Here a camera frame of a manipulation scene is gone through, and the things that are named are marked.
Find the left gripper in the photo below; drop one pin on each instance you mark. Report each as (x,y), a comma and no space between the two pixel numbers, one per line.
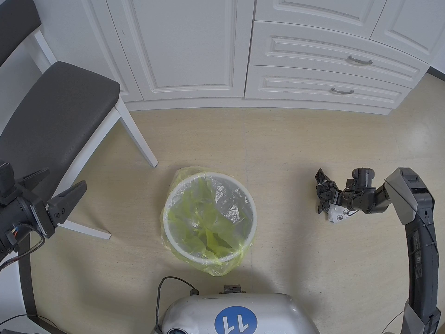
(24,214)

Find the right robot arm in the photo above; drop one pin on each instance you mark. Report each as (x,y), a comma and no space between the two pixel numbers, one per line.
(422,242)

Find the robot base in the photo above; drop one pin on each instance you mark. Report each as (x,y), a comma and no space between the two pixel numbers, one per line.
(226,311)

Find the white chair with grey cushion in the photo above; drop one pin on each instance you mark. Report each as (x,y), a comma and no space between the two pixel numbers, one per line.
(62,117)

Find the black plastic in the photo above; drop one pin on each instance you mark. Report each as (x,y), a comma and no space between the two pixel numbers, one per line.
(323,181)

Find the crumpled white paper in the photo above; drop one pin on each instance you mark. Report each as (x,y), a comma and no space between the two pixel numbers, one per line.
(339,214)

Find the white trash bin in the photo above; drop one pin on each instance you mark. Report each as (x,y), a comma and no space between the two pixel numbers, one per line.
(254,217)

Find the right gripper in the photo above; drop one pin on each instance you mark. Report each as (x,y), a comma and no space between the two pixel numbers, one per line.
(340,197)

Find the white wardrobe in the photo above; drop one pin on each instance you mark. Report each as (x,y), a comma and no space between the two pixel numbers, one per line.
(194,40)

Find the yellow plastic bag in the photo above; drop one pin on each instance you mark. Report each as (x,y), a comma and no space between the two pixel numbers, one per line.
(208,235)

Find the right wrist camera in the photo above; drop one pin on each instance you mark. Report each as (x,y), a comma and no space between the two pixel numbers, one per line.
(349,184)

